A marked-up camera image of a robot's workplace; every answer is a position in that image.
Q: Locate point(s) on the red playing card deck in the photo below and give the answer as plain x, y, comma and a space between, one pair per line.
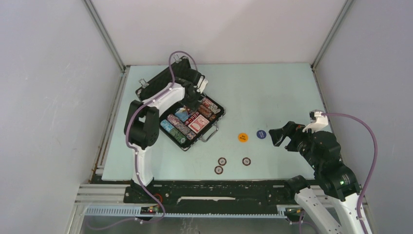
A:
198, 124

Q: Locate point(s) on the black aluminium poker case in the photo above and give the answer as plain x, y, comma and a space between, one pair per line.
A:
149, 88

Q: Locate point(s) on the green chip stack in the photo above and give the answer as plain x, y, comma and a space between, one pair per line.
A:
177, 135

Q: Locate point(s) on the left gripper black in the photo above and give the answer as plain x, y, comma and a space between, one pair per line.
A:
198, 96

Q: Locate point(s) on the brown chip stack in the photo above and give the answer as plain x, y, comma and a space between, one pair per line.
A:
207, 113

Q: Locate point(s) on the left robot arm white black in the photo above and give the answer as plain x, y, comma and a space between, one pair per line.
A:
143, 121

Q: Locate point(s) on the red dice row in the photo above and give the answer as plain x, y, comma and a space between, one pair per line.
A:
191, 118

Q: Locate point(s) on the light blue chip stack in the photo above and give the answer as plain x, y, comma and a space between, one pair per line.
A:
166, 125

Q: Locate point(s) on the purple blue chip stack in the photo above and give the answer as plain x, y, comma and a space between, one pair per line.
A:
178, 124

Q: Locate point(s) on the brown 100 poker chip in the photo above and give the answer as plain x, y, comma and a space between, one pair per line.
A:
218, 170
222, 161
246, 161

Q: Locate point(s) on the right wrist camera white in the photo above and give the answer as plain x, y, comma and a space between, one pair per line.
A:
318, 121

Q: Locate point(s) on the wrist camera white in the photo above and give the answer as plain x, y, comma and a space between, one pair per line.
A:
318, 121
201, 85

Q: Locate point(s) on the orange big blind button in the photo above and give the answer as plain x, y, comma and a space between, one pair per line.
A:
243, 137

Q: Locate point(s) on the aluminium frame rail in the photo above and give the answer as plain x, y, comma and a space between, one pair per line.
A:
100, 194

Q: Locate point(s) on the red white chip stack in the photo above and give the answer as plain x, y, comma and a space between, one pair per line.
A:
211, 105

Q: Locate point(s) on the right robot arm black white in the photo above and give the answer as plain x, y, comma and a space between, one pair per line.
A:
321, 151

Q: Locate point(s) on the blue small blind button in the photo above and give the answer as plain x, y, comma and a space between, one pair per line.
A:
261, 134

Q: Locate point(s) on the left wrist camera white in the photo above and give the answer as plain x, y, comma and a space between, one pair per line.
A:
201, 85

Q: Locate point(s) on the blue playing card deck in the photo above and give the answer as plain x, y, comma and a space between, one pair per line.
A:
183, 114

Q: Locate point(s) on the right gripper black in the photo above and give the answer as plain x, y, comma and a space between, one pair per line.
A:
291, 129

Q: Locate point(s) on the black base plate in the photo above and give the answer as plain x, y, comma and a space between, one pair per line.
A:
215, 197

